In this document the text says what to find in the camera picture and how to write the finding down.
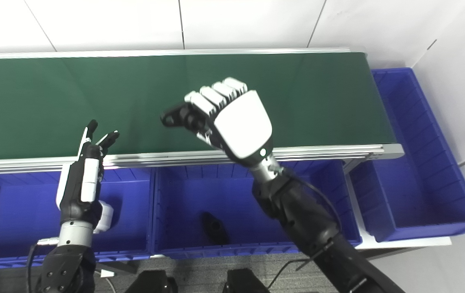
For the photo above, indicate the black robot knee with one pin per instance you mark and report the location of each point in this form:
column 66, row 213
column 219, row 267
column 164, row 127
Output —
column 244, row 283
column 151, row 283

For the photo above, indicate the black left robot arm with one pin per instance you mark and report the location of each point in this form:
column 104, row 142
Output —
column 67, row 260

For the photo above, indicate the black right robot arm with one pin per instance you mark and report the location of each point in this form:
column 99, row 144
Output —
column 309, row 224

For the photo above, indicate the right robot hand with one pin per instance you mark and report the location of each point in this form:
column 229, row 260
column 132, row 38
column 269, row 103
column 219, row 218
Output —
column 242, row 126

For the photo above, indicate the large blue plastic bin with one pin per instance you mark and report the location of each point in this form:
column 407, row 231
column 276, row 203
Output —
column 415, row 171

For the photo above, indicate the black right robot knee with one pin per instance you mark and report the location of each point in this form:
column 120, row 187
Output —
column 244, row 283

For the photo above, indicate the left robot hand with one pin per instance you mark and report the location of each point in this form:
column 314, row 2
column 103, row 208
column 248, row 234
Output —
column 79, row 191

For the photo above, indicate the white conveyor support leg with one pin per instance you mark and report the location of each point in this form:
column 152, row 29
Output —
column 358, row 211

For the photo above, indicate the green conveyor belt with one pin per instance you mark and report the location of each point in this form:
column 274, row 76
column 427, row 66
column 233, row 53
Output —
column 167, row 158
column 53, row 101

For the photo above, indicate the black left robot knee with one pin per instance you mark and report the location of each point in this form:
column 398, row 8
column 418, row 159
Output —
column 151, row 283

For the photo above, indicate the black flange part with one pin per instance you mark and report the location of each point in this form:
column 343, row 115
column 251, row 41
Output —
column 215, row 230
column 177, row 116

